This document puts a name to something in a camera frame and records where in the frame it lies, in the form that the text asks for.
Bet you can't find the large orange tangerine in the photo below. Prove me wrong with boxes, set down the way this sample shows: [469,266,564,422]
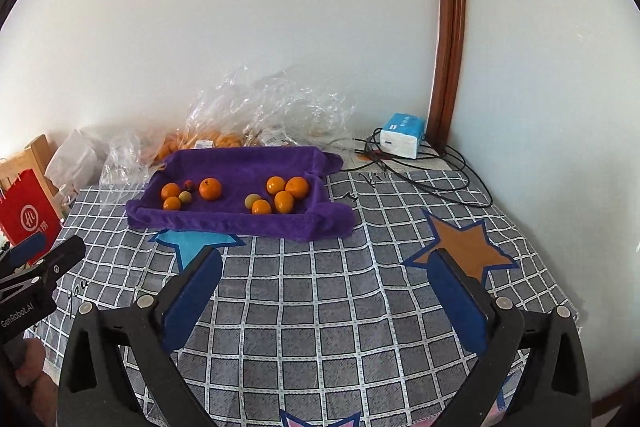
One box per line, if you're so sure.
[199,177,223,201]

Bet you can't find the crumpled clear plastic bag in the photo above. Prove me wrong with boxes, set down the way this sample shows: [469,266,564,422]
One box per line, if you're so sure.
[185,64,358,148]

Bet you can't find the blue white tissue pack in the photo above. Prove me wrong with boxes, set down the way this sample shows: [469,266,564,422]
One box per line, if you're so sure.
[379,113,426,158]

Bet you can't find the red paper bag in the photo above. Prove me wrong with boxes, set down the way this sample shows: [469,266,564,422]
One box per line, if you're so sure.
[0,169,63,258]

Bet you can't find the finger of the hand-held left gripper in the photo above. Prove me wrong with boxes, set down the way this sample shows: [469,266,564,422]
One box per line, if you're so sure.
[0,236,87,303]
[0,232,47,275]

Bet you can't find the clear plastic bag of tangerines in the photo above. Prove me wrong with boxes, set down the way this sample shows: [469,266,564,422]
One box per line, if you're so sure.
[99,129,246,188]

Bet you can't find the white plastic bag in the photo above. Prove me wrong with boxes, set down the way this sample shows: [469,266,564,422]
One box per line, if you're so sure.
[45,128,108,188]

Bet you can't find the brown wooden door frame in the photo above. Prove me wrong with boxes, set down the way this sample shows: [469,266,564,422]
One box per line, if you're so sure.
[429,0,468,152]

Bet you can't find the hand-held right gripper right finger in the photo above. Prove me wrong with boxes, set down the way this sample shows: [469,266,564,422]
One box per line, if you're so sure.
[425,248,591,427]

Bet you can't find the person's left hand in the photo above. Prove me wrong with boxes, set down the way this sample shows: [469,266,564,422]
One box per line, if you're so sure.
[12,336,60,427]

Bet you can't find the black cables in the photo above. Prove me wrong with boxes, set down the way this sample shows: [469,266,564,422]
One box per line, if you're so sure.
[327,129,496,208]

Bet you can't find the purple towel-lined tray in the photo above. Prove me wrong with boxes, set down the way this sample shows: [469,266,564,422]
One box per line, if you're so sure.
[125,146,357,242]

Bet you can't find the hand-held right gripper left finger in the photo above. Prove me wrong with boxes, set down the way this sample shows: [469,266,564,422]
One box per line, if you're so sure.
[57,247,224,427]

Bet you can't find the grey checked bedsheet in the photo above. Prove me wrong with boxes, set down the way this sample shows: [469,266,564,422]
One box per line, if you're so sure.
[25,169,583,427]

